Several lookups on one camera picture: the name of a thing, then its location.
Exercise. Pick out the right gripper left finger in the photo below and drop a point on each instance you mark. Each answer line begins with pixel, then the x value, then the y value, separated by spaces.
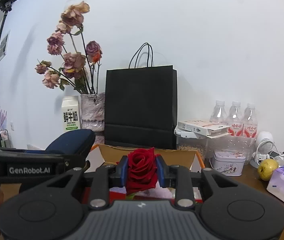
pixel 104 178

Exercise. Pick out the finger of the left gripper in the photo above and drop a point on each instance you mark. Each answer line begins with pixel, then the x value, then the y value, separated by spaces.
pixel 75 142

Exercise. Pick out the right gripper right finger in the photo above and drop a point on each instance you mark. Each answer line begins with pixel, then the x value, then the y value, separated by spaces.
pixel 179 178

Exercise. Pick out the lilac fluffy towel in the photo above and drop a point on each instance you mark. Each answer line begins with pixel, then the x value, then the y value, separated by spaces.
pixel 158 192

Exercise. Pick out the red artificial rose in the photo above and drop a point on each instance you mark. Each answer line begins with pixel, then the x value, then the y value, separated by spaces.
pixel 142 170

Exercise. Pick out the orange cardboard fruit box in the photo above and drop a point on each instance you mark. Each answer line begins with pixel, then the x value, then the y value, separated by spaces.
pixel 104 155

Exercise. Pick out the white green milk carton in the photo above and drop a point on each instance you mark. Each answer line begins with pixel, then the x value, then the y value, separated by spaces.
pixel 70 111

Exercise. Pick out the pink textured ceramic vase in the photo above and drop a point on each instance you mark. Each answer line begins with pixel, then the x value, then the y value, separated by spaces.
pixel 92 111

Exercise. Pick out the clear plastic food container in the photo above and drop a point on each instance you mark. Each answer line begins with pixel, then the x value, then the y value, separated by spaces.
pixel 190 141

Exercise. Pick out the small floral tin box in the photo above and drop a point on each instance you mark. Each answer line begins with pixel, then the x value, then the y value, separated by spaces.
pixel 228 163

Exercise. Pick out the flat white orange box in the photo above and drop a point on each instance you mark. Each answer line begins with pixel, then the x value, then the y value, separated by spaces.
pixel 207 129

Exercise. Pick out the left clear water bottle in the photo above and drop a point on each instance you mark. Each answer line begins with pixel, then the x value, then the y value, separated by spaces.
pixel 219 114

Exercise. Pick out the clear water bottle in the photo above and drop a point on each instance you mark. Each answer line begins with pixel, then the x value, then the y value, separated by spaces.
pixel 250 122
pixel 234 120
pixel 219 114

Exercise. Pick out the black paper shopping bag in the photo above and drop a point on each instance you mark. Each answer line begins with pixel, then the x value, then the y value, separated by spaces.
pixel 141 106

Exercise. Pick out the middle clear water bottle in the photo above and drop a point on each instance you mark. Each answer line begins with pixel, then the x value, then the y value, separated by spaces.
pixel 234 120

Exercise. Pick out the dried pink rose bouquet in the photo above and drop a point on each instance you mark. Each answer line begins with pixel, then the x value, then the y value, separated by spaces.
pixel 81 59

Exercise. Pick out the yellow green apple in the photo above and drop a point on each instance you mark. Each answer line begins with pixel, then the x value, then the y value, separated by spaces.
pixel 266 168

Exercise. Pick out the right clear water bottle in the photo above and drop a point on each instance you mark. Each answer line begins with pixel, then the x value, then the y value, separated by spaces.
pixel 250 122

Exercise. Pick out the small white desk fan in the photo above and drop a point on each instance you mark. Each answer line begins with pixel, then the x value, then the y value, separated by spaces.
pixel 263 147

